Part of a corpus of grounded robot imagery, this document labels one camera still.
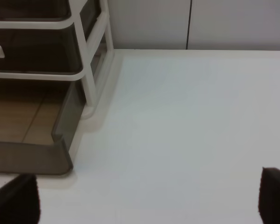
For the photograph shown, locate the smoky translucent bottom drawer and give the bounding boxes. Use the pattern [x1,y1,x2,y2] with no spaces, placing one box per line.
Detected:
[0,79,86,175]

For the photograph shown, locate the white drawer unit frame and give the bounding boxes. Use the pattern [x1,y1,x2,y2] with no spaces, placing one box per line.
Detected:
[0,0,114,119]

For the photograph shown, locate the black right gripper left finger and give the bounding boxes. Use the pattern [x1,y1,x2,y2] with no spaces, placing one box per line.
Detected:
[0,174,41,224]

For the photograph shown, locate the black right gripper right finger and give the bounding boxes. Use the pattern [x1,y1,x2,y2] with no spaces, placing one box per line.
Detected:
[258,168,280,224]

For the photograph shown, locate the smoky translucent drawer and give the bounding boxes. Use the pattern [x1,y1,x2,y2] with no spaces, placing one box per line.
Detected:
[0,25,83,75]
[0,79,86,175]
[0,0,71,20]

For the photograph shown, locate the smoky translucent middle drawer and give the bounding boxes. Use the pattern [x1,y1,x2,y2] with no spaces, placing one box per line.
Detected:
[0,25,83,75]

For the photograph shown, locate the smoky translucent top drawer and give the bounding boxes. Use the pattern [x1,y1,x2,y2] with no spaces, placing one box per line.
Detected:
[0,0,71,20]

